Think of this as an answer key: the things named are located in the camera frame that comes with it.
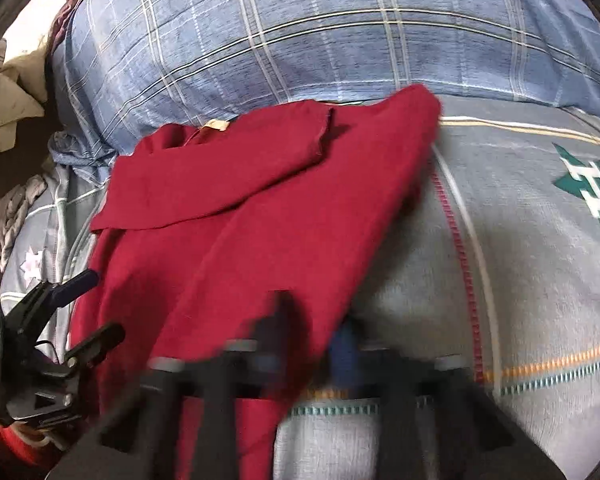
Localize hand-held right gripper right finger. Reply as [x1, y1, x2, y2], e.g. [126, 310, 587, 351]
[330, 320, 567, 480]

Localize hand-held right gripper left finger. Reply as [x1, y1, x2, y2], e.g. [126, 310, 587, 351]
[50, 290, 301, 480]

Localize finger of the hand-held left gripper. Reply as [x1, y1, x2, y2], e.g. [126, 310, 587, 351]
[27, 269, 101, 311]
[62, 324, 126, 368]

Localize red shirt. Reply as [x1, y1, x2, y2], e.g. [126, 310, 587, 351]
[67, 83, 443, 480]

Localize crumpled grey cloth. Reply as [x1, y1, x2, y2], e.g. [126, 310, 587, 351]
[0, 175, 49, 272]

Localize beige cloth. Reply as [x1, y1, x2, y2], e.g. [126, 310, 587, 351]
[0, 37, 49, 157]

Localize grey star-print bed sheet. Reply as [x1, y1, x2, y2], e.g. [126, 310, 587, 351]
[0, 95, 600, 480]

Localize maroon patterned cloth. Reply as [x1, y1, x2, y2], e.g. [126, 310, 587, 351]
[46, 0, 102, 58]

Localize blue plaid quilt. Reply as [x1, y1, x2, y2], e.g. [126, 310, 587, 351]
[47, 0, 600, 186]

